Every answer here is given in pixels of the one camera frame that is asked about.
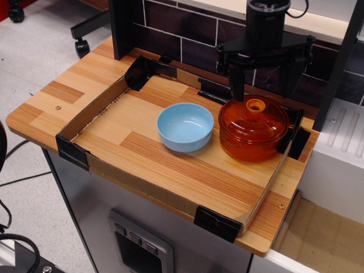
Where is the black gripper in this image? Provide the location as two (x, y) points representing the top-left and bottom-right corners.
(216, 1), (316, 102)

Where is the orange transparent pot lid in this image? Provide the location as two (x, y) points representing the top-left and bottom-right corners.
(218, 95), (289, 143)

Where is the orange transparent pot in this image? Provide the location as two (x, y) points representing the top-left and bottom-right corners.
(220, 127), (289, 162)

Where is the cream wooden shelf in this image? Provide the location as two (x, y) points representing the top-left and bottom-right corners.
(180, 0), (349, 45)

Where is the cardboard fence with black tape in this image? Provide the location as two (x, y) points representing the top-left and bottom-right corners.
(56, 56), (317, 243)

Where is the light blue bowl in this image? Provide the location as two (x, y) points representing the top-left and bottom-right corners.
(156, 103), (214, 153)

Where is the white toy sink unit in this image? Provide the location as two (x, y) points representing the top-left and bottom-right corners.
(250, 99), (363, 272)

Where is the black chair base with casters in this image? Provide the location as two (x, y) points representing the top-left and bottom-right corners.
(71, 10), (110, 59)

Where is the black caster wheel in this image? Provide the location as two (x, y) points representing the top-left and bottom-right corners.
(8, 0), (25, 23)

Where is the black upright post right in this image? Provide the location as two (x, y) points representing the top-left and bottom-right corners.
(312, 0), (363, 132)

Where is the black upright post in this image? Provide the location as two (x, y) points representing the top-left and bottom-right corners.
(312, 0), (363, 132)
(109, 0), (143, 60)

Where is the black upright post left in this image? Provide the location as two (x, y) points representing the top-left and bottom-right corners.
(109, 0), (143, 60)

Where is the black floor cable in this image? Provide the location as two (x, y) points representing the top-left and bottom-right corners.
(0, 139), (51, 188)

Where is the black cable bundle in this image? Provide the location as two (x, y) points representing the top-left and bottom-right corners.
(0, 121), (42, 273)

